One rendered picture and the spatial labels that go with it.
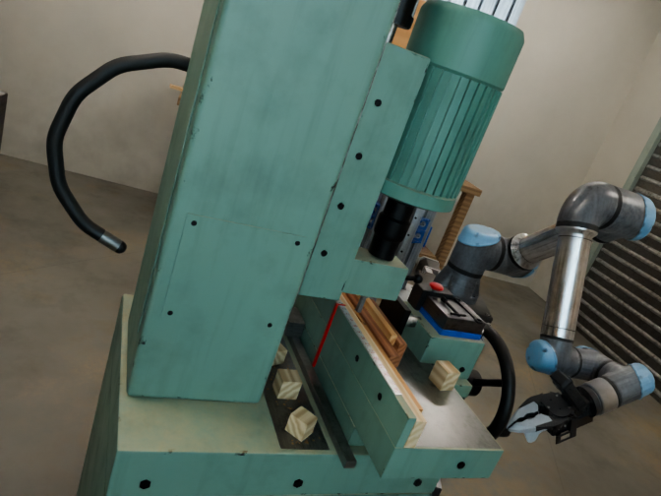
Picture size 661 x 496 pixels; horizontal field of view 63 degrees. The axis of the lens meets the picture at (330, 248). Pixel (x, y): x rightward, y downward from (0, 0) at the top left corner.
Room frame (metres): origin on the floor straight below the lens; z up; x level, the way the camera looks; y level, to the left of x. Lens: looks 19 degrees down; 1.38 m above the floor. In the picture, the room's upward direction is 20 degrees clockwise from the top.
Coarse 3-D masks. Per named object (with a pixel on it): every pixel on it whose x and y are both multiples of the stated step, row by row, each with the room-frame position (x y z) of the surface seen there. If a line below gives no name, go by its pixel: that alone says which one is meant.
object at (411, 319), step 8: (384, 304) 1.00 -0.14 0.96; (392, 304) 0.97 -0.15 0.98; (400, 304) 0.95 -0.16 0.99; (384, 312) 0.99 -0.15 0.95; (392, 312) 0.96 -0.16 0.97; (400, 312) 0.94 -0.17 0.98; (408, 312) 0.94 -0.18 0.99; (392, 320) 0.95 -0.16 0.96; (400, 320) 0.93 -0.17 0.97; (408, 320) 0.98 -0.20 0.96; (416, 320) 0.99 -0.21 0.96; (400, 328) 0.94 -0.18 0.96
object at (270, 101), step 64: (256, 0) 0.70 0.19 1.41; (320, 0) 0.73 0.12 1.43; (384, 0) 0.77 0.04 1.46; (192, 64) 0.81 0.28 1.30; (256, 64) 0.71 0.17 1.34; (320, 64) 0.74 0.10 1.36; (192, 128) 0.69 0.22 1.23; (256, 128) 0.72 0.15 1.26; (320, 128) 0.75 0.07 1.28; (192, 192) 0.69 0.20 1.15; (256, 192) 0.73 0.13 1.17; (320, 192) 0.77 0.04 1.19; (192, 256) 0.70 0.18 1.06; (256, 256) 0.74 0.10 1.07; (128, 320) 0.87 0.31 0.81; (192, 320) 0.71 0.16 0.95; (256, 320) 0.75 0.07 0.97; (128, 384) 0.69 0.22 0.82; (192, 384) 0.72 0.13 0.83; (256, 384) 0.77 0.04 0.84
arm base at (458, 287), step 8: (448, 264) 1.64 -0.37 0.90; (440, 272) 1.65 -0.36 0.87; (448, 272) 1.62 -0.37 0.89; (456, 272) 1.60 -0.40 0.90; (464, 272) 1.59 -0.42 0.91; (440, 280) 1.61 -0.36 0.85; (448, 280) 1.60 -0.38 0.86; (456, 280) 1.59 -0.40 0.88; (464, 280) 1.59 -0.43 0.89; (472, 280) 1.59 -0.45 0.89; (448, 288) 1.59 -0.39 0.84; (456, 288) 1.58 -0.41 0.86; (464, 288) 1.58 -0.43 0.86; (472, 288) 1.59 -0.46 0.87; (456, 296) 1.57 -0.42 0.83; (464, 296) 1.57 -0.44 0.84; (472, 296) 1.61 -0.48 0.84; (472, 304) 1.60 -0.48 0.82
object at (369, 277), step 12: (360, 252) 0.94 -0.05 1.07; (360, 264) 0.90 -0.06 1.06; (372, 264) 0.91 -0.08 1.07; (384, 264) 0.92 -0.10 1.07; (396, 264) 0.95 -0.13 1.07; (348, 276) 0.89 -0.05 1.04; (360, 276) 0.90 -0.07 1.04; (372, 276) 0.91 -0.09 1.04; (384, 276) 0.92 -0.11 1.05; (396, 276) 0.93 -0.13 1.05; (348, 288) 0.90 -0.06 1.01; (360, 288) 0.91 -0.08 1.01; (372, 288) 0.92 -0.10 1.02; (384, 288) 0.93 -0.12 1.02; (396, 288) 0.94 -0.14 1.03
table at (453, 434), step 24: (312, 312) 1.02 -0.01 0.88; (312, 336) 0.99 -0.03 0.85; (336, 360) 0.87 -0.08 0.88; (408, 360) 0.93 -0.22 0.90; (336, 384) 0.84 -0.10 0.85; (408, 384) 0.84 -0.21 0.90; (432, 384) 0.87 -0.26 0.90; (456, 384) 0.96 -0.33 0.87; (360, 408) 0.76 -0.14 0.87; (432, 408) 0.79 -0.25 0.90; (456, 408) 0.82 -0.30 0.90; (360, 432) 0.74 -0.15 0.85; (384, 432) 0.69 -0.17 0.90; (432, 432) 0.73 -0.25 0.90; (456, 432) 0.75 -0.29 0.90; (480, 432) 0.77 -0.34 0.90; (384, 456) 0.67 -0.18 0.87; (408, 456) 0.67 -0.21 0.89; (432, 456) 0.69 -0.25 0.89; (456, 456) 0.71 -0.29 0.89; (480, 456) 0.73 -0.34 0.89
